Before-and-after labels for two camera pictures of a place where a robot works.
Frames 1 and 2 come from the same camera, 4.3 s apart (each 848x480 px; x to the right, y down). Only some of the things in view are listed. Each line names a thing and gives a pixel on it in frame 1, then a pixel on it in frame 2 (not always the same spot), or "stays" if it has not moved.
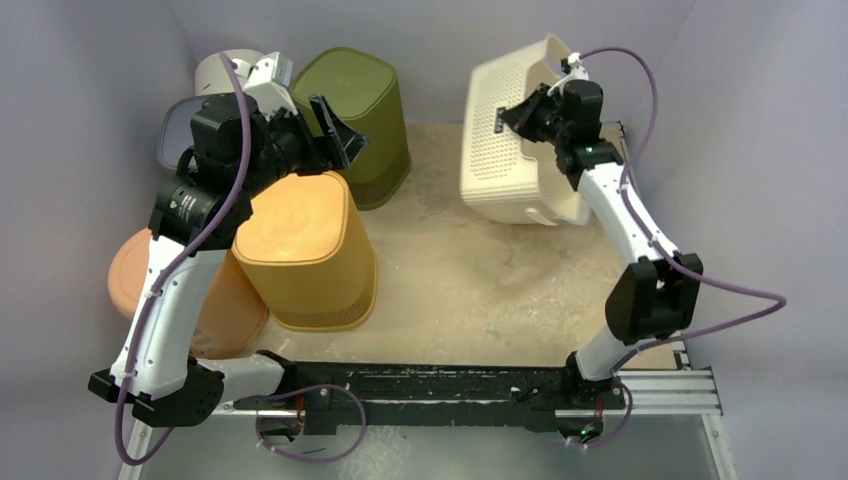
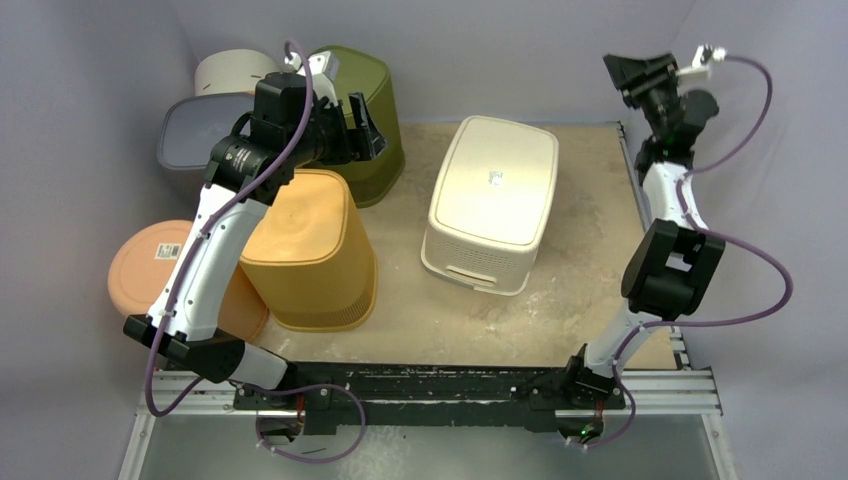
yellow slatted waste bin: [306, 256] stays
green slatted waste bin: [362, 86] stays
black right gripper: [530, 115] to [647, 82]
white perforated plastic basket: [504, 176] to [491, 204]
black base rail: [334, 394] stays
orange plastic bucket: [231, 319] stays
